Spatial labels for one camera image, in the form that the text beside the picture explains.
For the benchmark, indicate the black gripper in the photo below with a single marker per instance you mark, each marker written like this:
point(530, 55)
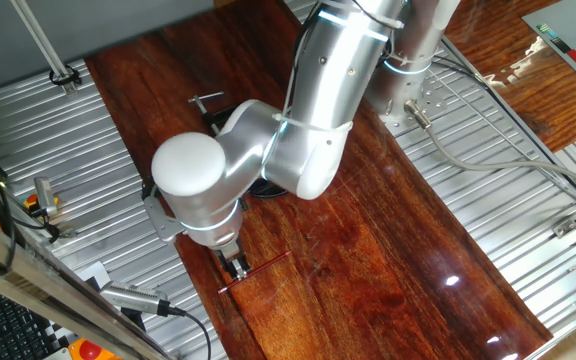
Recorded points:
point(225, 252)

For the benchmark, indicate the red pencil with eraser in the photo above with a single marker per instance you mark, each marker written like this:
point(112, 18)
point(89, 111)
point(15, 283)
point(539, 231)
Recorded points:
point(268, 262)

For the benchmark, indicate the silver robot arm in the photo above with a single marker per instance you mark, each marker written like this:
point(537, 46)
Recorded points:
point(278, 125)

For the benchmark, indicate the black C-clamp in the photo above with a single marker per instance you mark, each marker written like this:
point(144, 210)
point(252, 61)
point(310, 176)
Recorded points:
point(208, 112)

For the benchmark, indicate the red round button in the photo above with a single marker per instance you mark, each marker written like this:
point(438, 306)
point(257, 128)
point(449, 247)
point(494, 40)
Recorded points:
point(90, 350)

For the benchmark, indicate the black and white marker sheet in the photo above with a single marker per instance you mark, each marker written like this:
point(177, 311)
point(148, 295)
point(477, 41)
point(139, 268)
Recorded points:
point(60, 336)

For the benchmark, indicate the black keyboard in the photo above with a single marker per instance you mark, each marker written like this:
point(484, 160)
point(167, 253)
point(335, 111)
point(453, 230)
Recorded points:
point(3, 325)

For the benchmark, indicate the aluminium pole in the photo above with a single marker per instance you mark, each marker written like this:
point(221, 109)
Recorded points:
point(43, 45)

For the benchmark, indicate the grey board with coloured blocks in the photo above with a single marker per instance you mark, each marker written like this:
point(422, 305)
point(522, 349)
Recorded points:
point(575, 40)

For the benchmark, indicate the silver finned camera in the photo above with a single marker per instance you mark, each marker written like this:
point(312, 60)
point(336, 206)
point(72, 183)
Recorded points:
point(133, 297)

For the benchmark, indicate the steel frame bar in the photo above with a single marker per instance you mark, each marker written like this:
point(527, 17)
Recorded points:
point(58, 295)

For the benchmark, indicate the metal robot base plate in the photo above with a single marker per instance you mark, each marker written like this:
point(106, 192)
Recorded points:
point(418, 107)

